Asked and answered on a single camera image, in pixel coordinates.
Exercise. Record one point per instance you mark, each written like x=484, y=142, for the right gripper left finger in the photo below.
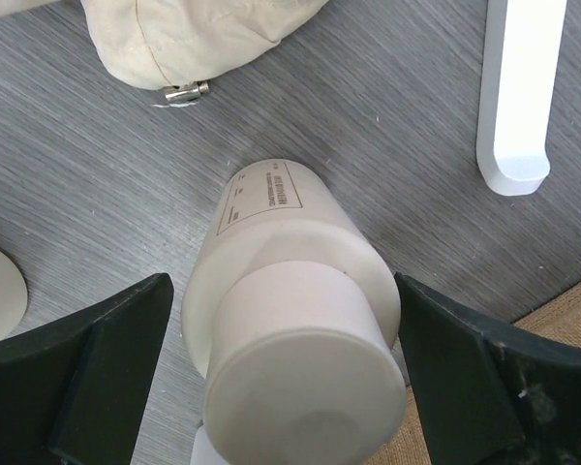
x=74, y=391

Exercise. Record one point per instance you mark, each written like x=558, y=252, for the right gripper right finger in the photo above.
x=486, y=391

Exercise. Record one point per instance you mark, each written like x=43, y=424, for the cream bottle beige cap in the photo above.
x=290, y=316

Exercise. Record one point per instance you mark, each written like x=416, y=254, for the brown canvas bag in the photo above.
x=559, y=320

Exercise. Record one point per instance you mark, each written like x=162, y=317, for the beige cloth garment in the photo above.
x=153, y=44

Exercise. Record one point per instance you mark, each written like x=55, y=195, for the white garment rack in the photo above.
x=520, y=57

